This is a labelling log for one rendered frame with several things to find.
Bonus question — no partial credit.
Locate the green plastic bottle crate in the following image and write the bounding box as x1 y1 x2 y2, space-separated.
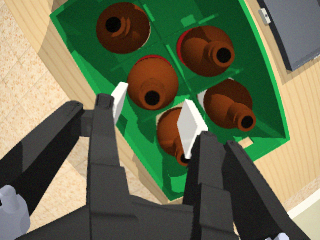
49 0 290 201

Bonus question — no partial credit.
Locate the dark grey rectangular tray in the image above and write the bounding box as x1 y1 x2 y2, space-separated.
257 0 320 72

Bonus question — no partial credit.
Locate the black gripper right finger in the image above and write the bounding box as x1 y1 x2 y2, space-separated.
177 99 311 240

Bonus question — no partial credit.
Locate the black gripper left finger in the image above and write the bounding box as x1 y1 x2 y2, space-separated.
0 82 143 240

